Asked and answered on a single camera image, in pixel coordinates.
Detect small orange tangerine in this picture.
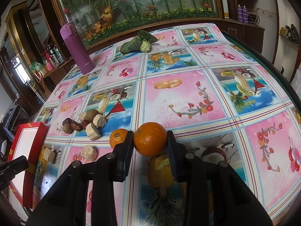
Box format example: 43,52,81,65
109,129,128,149

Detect large orange tangerine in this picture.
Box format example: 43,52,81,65
133,122,167,157

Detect dark red jujube date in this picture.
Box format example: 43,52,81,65
70,121,83,131

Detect beige cake cube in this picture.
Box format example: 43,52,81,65
85,123,101,140
93,114,107,128

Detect red rimmed white tray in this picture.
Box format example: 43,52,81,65
8,122,48,209

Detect beige cake piece lower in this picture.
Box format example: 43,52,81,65
81,145,98,162

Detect beige cake cube front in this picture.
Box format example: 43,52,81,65
85,123,101,140

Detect beige cake piece near tray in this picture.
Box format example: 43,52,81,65
43,147,56,164

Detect beige cake piece behind kiwi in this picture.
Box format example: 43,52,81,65
79,111,87,122

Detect small brown kiwi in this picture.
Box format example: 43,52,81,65
62,123,74,134

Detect dark purple round fruit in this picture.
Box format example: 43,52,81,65
62,118,72,126

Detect colourful fruit print tablecloth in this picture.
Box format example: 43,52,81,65
33,24,300,223

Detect green leafy cauliflower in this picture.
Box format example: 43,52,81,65
120,30,158,54

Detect pink thermos on cabinet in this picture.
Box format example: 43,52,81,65
45,53,54,71

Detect purple thermos bottle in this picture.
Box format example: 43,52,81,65
60,22,95,75

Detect dark wooden cabinet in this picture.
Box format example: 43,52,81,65
215,19,265,53

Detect floral glass screen panel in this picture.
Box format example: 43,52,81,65
52,0,219,47

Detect purple bottles on shelf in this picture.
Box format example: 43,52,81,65
237,5,249,24

